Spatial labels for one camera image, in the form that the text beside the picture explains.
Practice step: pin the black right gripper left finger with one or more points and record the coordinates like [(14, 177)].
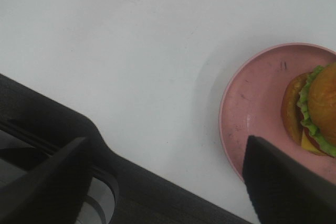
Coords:
[(54, 191)]

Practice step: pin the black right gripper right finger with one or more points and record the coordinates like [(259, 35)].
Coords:
[(283, 191)]

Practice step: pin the toy burger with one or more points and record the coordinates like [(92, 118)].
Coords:
[(308, 110)]

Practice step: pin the pink round plate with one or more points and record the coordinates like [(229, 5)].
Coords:
[(252, 100)]

